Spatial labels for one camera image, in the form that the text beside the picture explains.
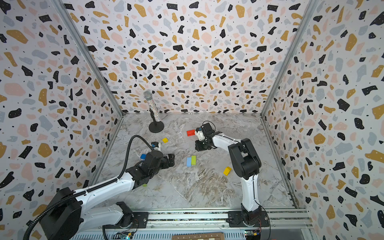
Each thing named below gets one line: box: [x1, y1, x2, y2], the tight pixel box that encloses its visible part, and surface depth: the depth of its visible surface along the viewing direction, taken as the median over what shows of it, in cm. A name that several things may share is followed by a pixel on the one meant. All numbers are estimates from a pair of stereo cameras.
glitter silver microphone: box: [143, 89, 162, 123], surface depth 95 cm
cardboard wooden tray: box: [171, 232, 225, 240], surface depth 69 cm
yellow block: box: [223, 166, 232, 176], surface depth 92 cm
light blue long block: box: [187, 157, 192, 167], surface depth 95 cm
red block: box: [186, 129, 196, 137], surface depth 112 cm
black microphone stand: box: [148, 108, 165, 133], surface depth 115 cm
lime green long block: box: [191, 155, 197, 166], surface depth 97 cm
